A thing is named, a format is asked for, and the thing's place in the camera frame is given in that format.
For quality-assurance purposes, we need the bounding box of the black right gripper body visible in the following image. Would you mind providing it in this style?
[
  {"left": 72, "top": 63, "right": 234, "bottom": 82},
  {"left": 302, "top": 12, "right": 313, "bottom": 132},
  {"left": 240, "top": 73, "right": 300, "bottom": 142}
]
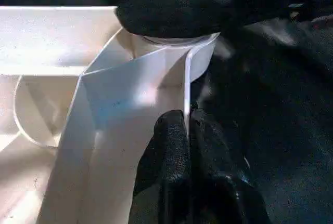
[{"left": 229, "top": 0, "right": 333, "bottom": 32}]

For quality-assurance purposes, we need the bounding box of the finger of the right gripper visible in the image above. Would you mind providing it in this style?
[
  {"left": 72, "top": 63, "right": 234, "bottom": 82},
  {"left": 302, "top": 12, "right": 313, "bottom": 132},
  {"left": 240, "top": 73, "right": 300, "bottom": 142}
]
[{"left": 116, "top": 0, "right": 250, "bottom": 39}]

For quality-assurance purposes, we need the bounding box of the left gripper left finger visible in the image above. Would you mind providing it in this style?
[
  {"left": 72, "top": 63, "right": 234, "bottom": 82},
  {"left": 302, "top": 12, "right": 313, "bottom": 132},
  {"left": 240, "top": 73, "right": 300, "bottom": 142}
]
[{"left": 127, "top": 110, "right": 193, "bottom": 224}]

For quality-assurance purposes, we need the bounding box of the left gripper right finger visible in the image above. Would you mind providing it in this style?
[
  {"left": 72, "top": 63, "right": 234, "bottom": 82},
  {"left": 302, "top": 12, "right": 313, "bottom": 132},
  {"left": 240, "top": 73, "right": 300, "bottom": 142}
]
[{"left": 187, "top": 107, "right": 272, "bottom": 224}]

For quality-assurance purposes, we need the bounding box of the white plastic table leg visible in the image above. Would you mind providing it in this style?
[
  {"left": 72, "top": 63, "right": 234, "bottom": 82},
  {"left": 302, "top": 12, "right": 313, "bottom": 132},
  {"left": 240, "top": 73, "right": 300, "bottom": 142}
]
[{"left": 130, "top": 0, "right": 209, "bottom": 46}]

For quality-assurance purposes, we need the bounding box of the white plastic table top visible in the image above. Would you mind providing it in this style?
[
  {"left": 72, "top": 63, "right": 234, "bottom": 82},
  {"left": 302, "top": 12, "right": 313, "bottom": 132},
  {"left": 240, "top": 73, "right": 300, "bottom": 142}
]
[{"left": 0, "top": 6, "right": 221, "bottom": 224}]

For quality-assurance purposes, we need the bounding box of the black table mat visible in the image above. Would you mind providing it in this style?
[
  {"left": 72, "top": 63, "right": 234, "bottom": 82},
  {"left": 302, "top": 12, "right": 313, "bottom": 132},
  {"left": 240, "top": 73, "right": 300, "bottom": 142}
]
[{"left": 0, "top": 0, "right": 333, "bottom": 224}]

